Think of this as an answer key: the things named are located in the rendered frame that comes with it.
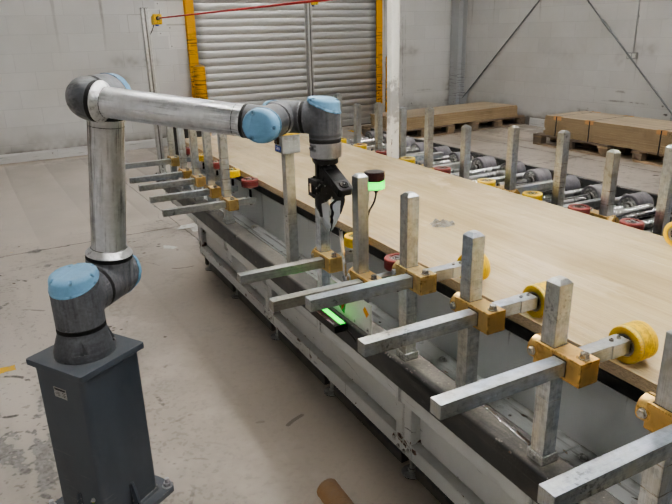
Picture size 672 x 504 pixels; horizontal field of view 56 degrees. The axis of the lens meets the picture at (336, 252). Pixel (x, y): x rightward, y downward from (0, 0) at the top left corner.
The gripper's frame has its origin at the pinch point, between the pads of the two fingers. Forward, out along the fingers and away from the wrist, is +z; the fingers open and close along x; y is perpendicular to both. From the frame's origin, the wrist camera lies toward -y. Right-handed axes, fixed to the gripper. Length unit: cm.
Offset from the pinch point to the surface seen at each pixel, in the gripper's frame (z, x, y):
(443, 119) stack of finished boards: 78, -510, 618
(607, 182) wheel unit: 2, -115, -1
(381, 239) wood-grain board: 11.1, -24.0, 10.8
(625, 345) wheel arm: 6, -21, -84
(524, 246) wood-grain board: 11, -58, -19
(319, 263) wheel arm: 17.1, -3.6, 15.9
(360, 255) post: 8.4, -6.7, -5.3
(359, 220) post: -2.3, -6.5, -5.3
